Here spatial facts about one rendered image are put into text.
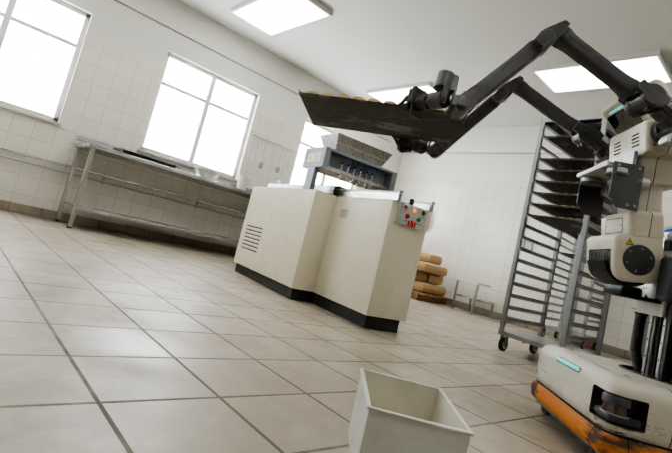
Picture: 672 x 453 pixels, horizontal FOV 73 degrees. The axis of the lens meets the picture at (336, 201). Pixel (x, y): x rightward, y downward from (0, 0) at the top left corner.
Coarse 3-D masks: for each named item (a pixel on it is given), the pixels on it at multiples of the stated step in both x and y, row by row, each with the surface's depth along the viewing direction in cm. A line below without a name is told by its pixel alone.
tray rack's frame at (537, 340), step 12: (588, 120) 332; (600, 120) 333; (552, 264) 384; (552, 276) 382; (600, 324) 345; (516, 336) 330; (528, 336) 347; (540, 336) 374; (600, 336) 343; (576, 348) 346; (600, 348) 342
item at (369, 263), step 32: (352, 224) 324; (384, 224) 294; (352, 256) 314; (384, 256) 291; (416, 256) 305; (320, 288) 337; (352, 288) 304; (384, 288) 292; (352, 320) 300; (384, 320) 297
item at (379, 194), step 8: (336, 192) 355; (344, 192) 346; (352, 192) 336; (360, 192) 328; (368, 192) 320; (376, 192) 312; (384, 192) 304; (392, 192) 297; (400, 192) 291; (400, 200) 292
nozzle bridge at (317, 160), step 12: (312, 156) 360; (324, 156) 344; (336, 156) 360; (348, 156) 356; (312, 168) 355; (324, 168) 350; (336, 168) 360; (360, 168) 372; (372, 168) 377; (384, 168) 375; (312, 180) 352; (348, 180) 381; (360, 180) 367; (384, 180) 386
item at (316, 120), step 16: (304, 96) 166; (320, 96) 163; (320, 112) 182; (336, 112) 179; (352, 112) 175; (368, 112) 172; (384, 112) 169; (400, 112) 166; (432, 112) 160; (352, 128) 198; (368, 128) 193; (384, 128) 190; (400, 128) 186; (416, 128) 182; (432, 128) 179; (448, 128) 175
